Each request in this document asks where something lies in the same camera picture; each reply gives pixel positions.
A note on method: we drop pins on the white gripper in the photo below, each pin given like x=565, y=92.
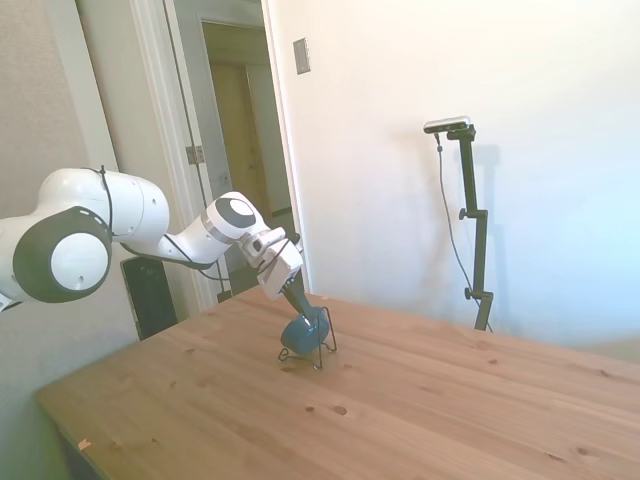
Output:
x=281, y=269

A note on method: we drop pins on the dark teal bowl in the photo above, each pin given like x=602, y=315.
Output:
x=297, y=339

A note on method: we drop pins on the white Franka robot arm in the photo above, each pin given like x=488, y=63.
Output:
x=125, y=210

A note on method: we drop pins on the black box on floor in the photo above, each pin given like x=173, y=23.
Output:
x=150, y=300

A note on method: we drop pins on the wooden hallway door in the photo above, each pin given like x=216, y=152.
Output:
x=235, y=140

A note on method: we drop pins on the metal door hinge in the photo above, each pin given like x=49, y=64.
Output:
x=195, y=154

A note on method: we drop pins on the small orange scrap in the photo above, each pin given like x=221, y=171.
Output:
x=85, y=443

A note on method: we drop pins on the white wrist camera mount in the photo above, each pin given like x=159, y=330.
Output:
x=262, y=246

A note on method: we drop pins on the black camera stand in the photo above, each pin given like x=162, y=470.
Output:
x=477, y=235

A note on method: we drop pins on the silver exterior camera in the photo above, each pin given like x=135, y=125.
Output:
x=447, y=124

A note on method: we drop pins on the grey wall switch plate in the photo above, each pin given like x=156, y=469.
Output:
x=302, y=56

